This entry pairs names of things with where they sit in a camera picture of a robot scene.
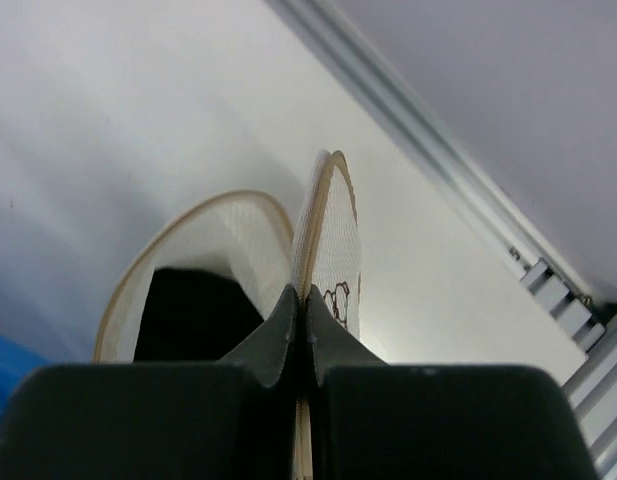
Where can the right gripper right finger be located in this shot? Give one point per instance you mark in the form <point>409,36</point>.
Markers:
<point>372,420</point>

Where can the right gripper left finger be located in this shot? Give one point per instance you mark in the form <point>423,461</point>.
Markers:
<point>229,419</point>

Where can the black bra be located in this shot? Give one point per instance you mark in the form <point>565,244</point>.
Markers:
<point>193,315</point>

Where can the white mesh laundry bag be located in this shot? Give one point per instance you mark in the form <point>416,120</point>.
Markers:
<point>247,236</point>

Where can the blue plastic bin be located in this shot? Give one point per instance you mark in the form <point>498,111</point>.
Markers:
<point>15,363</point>

